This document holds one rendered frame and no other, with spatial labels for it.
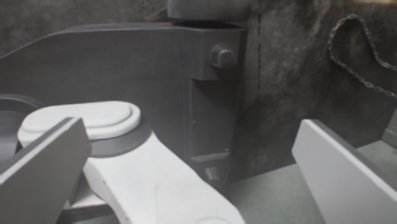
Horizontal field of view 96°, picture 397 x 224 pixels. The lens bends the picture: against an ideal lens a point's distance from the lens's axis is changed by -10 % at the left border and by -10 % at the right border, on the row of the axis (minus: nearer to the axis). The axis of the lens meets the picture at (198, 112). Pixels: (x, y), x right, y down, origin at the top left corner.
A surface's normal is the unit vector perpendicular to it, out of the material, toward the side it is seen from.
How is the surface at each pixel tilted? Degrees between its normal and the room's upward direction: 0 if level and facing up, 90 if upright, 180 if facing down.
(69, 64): 0
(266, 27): 0
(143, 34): 0
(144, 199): 90
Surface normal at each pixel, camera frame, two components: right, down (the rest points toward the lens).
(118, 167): 0.03, -0.87
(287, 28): 0.22, 0.49
